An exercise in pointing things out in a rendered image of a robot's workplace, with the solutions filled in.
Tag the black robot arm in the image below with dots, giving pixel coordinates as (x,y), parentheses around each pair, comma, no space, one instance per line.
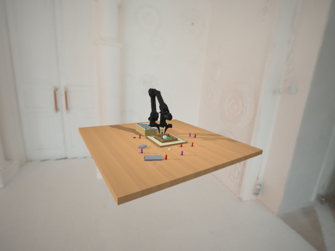
(164,111)

